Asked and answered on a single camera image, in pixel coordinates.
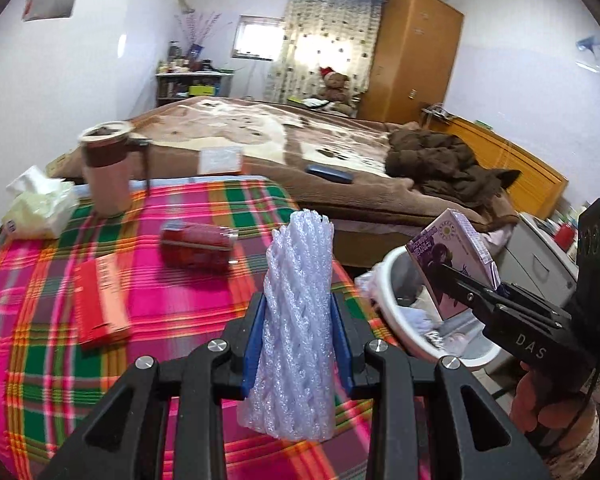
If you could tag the patterned curtain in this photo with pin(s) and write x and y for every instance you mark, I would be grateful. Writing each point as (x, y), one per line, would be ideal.
(305, 35)

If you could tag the red cardboard box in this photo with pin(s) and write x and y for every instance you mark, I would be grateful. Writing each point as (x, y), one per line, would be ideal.
(100, 305)

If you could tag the dark brown clothes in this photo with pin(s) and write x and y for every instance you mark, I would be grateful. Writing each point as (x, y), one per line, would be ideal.
(430, 160)

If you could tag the wooden wardrobe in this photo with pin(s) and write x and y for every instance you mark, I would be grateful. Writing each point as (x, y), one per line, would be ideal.
(410, 60)

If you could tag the dried purple branches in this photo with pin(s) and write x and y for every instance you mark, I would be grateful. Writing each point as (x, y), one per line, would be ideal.
(197, 35)

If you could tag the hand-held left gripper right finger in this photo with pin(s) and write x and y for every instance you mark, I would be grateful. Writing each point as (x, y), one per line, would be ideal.
(342, 342)

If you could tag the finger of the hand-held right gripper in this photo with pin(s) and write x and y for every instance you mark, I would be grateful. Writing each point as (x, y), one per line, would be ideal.
(535, 302)
(467, 292)

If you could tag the purple drink carton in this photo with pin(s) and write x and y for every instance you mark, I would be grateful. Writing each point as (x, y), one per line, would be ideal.
(455, 240)

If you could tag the person's right hand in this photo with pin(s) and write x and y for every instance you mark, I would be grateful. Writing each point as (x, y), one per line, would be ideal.
(535, 410)

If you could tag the red container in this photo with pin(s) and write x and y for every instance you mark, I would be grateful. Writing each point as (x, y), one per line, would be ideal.
(564, 237)

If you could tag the white packet on bed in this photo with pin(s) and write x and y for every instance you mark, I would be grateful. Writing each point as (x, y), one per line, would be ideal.
(220, 160)

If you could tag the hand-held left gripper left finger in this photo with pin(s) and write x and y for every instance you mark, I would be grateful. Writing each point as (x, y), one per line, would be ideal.
(252, 342)

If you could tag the red drink can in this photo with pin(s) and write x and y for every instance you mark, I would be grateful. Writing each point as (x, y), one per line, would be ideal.
(195, 246)

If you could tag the wooden headboard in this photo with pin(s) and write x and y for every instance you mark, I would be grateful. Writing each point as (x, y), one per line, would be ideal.
(520, 160)

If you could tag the yellow tissue pack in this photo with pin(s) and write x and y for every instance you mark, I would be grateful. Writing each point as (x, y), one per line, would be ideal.
(40, 210)

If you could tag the brown and pink lidded mug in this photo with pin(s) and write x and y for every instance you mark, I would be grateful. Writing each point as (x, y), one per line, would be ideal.
(107, 180)

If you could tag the window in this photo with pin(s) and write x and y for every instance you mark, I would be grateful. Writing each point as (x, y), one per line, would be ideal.
(257, 37)

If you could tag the cluttered white shelf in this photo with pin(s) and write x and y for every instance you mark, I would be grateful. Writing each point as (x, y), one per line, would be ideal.
(180, 82)

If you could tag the slim white foam net sleeve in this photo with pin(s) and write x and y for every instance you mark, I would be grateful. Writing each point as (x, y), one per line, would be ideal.
(297, 310)

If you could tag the white cabinet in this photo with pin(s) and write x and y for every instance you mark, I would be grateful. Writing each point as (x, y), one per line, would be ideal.
(535, 260)

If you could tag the blue wall decoration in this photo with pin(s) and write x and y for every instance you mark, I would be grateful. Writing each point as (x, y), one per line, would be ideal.
(592, 47)

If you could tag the teddy bear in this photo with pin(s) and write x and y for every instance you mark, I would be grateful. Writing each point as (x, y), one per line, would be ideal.
(335, 87)

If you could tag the brown printed blanket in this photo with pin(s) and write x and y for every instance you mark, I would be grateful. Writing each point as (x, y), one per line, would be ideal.
(280, 130)

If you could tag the white trash bin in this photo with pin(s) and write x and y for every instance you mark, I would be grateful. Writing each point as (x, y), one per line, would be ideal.
(405, 285)

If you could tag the person's right forearm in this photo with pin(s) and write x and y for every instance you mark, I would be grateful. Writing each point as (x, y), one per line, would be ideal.
(575, 455)

